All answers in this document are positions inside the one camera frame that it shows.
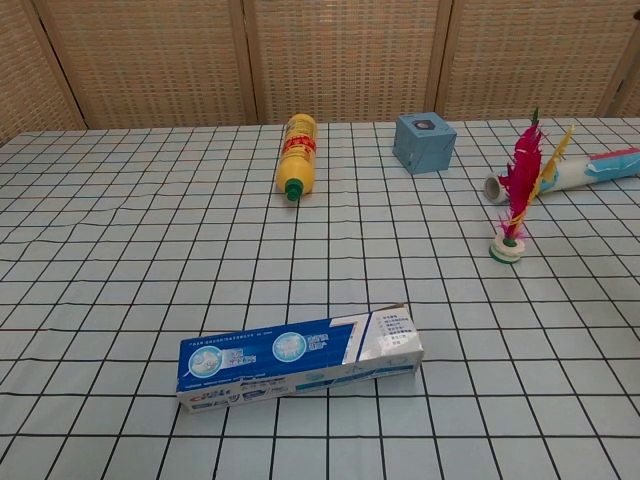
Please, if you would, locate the colourful feather shuttlecock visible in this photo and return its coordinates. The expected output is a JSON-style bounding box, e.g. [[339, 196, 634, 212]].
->
[[488, 107, 576, 265]]

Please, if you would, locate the yellow plastic bottle green cap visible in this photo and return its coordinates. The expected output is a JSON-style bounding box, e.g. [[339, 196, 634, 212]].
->
[[275, 113, 320, 203]]

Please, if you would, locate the blue toothpaste box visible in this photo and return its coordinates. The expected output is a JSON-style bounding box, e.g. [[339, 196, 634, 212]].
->
[[176, 302, 424, 415]]

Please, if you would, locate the light blue cube box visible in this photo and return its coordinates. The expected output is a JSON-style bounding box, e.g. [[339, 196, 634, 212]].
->
[[391, 112, 457, 176]]

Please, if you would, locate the checkered light blue tablecloth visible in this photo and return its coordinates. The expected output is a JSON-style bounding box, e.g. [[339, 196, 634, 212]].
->
[[0, 115, 640, 480]]

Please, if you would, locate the woven folding screen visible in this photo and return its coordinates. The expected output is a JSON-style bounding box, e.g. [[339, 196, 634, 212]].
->
[[0, 0, 640, 146]]

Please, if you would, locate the plastic wrap roll blue label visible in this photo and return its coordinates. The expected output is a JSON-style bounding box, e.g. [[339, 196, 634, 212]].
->
[[483, 146, 640, 205]]

